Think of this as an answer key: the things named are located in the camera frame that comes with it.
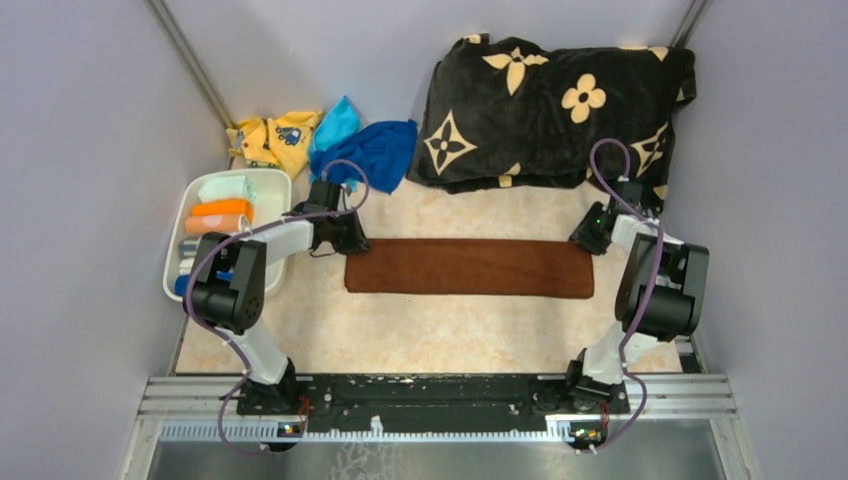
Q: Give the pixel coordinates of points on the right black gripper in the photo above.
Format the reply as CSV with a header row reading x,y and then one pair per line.
x,y
581,234

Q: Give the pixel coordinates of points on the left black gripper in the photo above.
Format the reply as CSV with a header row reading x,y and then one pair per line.
x,y
356,242

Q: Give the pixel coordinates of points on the brown towel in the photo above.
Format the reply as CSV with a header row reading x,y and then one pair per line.
x,y
494,267

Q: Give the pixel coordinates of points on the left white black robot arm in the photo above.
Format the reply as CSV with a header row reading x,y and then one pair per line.
x,y
226,290

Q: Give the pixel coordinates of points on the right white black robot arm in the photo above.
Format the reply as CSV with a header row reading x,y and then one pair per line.
x,y
660,296

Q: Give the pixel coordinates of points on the white plastic basket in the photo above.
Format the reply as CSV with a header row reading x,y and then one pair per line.
x,y
274,198

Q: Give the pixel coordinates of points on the dark blue towel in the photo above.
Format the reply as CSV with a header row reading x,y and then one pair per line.
x,y
382,150

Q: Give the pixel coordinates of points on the yellow printed cloth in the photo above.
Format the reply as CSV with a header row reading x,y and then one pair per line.
x,y
280,143

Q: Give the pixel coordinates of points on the light blue towel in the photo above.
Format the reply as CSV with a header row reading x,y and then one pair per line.
x,y
340,123

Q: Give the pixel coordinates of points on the salmon rolled towel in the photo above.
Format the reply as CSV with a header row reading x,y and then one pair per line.
x,y
221,223

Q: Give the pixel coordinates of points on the mint green rolled towel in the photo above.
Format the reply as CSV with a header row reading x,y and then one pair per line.
x,y
227,187

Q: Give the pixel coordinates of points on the black blanket with beige flowers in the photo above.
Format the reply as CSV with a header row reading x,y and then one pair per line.
x,y
501,114

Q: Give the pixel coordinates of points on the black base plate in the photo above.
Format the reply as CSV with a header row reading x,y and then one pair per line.
x,y
428,404

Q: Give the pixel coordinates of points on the aluminium frame rail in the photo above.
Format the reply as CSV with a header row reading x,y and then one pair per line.
x,y
680,426

